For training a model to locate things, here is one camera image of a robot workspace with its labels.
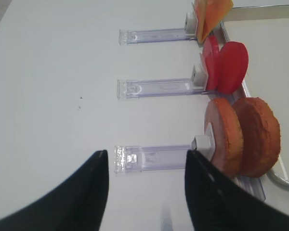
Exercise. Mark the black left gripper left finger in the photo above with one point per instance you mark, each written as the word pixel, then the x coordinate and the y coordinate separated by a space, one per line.
pixel 77 204

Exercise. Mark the bread slice bun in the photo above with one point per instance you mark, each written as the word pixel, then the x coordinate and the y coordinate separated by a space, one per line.
pixel 261 134
pixel 227 134

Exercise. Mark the orange cheese slice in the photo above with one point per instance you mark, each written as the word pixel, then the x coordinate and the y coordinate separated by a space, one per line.
pixel 200 9
pixel 215 11

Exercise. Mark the red tomato slice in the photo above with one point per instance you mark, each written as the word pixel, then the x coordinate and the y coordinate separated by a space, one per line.
pixel 234 60
pixel 210 54

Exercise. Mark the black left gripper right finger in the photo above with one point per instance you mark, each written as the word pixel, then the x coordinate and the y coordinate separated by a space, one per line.
pixel 215 203

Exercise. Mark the clear acrylic pusher track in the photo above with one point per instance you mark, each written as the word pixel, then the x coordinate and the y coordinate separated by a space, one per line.
pixel 134 89
pixel 129 37
pixel 130 159

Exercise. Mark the clear acrylic front rail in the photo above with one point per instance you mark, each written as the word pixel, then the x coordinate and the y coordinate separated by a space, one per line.
pixel 251 185

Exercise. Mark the white serving tray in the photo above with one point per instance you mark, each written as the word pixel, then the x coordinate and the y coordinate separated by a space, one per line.
pixel 265 32

